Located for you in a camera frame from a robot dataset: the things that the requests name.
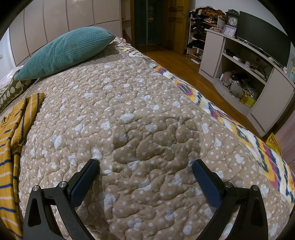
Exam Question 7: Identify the yellow striped garment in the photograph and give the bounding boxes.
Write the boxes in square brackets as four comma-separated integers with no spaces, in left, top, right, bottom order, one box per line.
[1,92,45,239]

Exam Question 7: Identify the cluttered clothes rack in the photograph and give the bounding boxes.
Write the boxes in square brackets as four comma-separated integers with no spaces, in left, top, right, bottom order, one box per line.
[187,6,226,64]

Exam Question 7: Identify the colourful ikat blanket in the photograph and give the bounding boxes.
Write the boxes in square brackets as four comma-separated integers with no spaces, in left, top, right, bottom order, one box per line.
[110,37,294,210]

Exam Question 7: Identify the yellow package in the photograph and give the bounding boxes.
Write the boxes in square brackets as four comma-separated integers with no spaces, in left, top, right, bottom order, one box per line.
[266,133,282,157]

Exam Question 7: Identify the beige dotted quilt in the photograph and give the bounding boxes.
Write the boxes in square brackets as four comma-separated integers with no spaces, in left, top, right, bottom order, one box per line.
[18,45,294,239]

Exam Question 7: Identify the olive patterned pillow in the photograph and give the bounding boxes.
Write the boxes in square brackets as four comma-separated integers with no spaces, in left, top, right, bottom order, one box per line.
[0,67,35,112]

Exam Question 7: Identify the white TV cabinet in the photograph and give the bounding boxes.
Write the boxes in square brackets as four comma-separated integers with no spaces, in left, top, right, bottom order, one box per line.
[199,30,294,137]

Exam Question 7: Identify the teal ribbed pillow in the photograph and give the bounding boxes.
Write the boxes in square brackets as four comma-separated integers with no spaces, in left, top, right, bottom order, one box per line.
[15,26,115,80]

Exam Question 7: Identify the black television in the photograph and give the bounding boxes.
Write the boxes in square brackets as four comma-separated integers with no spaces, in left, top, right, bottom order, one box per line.
[237,11,291,66]

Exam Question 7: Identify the purple square clock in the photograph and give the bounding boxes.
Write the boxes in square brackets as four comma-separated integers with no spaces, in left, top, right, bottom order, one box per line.
[222,25,237,37]

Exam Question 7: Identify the white wardrobe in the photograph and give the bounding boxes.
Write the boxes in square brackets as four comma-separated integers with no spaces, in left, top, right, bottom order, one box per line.
[9,0,122,66]

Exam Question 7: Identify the dark mantel clock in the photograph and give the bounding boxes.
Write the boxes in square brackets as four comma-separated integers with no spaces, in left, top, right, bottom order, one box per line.
[225,9,240,28]

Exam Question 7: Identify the wooden door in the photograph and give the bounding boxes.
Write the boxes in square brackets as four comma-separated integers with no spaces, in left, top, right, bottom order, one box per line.
[166,0,190,54]

